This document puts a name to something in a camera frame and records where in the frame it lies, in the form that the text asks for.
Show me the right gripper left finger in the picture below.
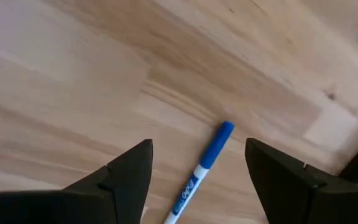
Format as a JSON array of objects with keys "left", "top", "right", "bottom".
[{"left": 62, "top": 138, "right": 154, "bottom": 224}]

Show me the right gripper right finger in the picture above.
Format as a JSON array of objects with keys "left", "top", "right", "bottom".
[{"left": 244, "top": 138, "right": 358, "bottom": 224}]

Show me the blue-capped thin white marker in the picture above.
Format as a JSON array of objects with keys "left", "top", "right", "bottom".
[{"left": 163, "top": 120, "right": 236, "bottom": 224}]

